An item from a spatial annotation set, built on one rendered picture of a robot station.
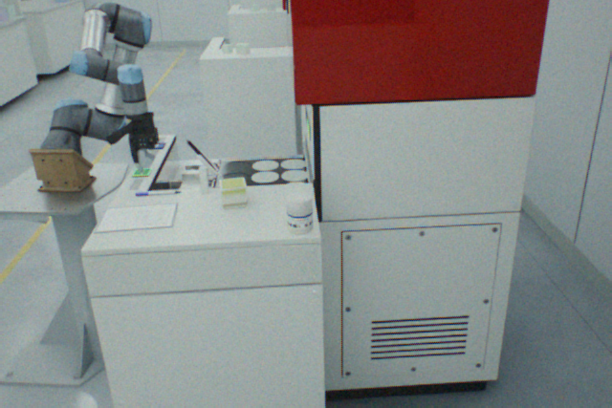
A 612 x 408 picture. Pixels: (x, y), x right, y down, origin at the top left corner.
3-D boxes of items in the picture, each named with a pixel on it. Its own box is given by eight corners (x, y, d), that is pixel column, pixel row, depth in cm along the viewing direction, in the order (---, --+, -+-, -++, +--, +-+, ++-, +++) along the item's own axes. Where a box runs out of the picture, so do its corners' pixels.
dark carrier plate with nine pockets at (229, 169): (309, 158, 211) (309, 157, 211) (316, 196, 180) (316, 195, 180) (221, 162, 210) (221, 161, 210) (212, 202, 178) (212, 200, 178)
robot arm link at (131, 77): (141, 62, 176) (142, 67, 168) (145, 95, 180) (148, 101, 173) (115, 64, 173) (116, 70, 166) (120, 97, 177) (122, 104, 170)
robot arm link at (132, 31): (81, 131, 222) (116, 1, 210) (119, 139, 229) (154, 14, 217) (81, 139, 212) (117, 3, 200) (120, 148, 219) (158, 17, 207)
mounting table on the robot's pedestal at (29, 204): (-22, 242, 199) (-33, 210, 194) (44, 189, 240) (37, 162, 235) (97, 245, 195) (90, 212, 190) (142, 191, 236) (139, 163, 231)
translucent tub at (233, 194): (245, 196, 165) (244, 176, 162) (248, 207, 158) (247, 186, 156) (221, 200, 164) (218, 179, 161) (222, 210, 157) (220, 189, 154)
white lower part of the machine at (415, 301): (437, 276, 289) (448, 132, 257) (496, 397, 214) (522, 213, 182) (306, 284, 286) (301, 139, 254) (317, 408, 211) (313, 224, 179)
